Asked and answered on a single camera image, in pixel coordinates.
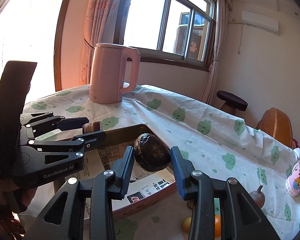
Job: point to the pink electric kettle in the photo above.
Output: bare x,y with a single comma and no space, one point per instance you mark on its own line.
108,72

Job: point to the pink curtain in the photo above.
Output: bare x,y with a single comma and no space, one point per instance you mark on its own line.
221,25
97,16

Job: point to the pink cartoon cup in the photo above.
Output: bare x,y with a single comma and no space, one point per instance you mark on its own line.
293,181

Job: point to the dark dried round fruit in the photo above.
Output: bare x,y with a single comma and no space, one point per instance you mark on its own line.
151,153

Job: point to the window with frame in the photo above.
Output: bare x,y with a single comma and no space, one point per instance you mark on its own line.
176,32

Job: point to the white cloud-print tablecloth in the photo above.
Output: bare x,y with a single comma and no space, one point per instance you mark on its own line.
219,144

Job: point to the large textured orange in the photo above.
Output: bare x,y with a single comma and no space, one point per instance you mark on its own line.
218,227

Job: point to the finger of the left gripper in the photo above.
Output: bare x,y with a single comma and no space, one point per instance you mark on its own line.
40,123
79,143

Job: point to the pink right curtain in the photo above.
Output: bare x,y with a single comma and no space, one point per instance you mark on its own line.
221,25

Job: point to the brown stemmed round fruit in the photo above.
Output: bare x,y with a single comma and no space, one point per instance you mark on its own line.
258,196

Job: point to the black round stool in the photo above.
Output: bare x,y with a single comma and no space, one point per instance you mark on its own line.
232,103

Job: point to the person's left hand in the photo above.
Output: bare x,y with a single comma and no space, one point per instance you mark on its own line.
15,198

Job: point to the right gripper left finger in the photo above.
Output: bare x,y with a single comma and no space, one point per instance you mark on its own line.
63,216

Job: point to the pink tin box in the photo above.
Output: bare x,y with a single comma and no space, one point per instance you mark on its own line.
102,149

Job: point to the white air conditioner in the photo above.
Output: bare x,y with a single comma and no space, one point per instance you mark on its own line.
261,22

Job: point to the brown leather chair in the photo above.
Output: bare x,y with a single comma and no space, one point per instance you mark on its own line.
277,124

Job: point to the pink left curtain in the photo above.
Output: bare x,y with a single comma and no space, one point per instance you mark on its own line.
97,16

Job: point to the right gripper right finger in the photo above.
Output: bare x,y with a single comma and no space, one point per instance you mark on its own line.
241,218

